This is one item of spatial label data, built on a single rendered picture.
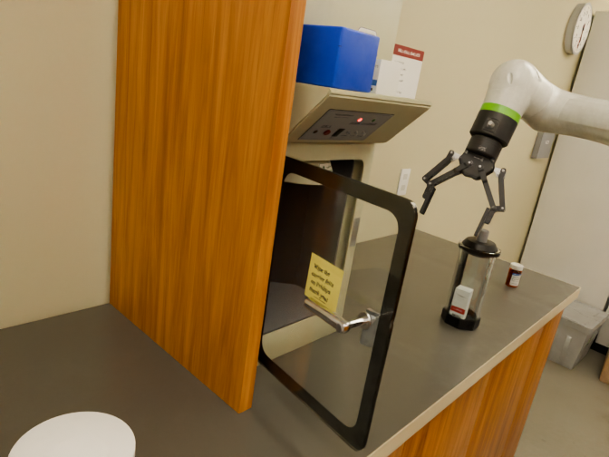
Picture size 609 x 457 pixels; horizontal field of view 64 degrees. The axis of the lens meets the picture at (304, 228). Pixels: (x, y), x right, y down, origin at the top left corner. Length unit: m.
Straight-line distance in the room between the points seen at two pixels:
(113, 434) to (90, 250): 0.64
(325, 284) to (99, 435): 0.37
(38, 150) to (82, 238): 0.22
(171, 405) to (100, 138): 0.59
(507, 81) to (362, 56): 0.48
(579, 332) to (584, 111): 2.43
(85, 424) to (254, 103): 0.49
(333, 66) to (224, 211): 0.29
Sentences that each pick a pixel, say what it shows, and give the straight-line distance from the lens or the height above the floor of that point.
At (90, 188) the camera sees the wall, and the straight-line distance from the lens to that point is 1.18.
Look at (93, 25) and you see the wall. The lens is 1.14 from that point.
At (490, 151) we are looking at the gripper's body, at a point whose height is 1.42.
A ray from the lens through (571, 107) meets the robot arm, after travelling 1.25.
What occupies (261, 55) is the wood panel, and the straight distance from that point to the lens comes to 0.76.
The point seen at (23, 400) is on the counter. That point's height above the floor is 0.94.
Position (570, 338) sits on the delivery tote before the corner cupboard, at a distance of 3.55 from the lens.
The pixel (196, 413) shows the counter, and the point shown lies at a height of 0.94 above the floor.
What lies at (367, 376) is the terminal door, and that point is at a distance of 0.74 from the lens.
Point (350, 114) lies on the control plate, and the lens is 0.86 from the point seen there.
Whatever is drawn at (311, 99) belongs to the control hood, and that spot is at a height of 1.49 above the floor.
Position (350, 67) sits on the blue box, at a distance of 0.80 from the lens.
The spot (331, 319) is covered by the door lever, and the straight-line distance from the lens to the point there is 0.70.
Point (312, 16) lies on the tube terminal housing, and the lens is 0.89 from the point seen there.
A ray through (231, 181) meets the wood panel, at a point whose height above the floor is 1.34.
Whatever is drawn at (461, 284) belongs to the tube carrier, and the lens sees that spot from 1.35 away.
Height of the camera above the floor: 1.52
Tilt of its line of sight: 17 degrees down
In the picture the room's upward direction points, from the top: 9 degrees clockwise
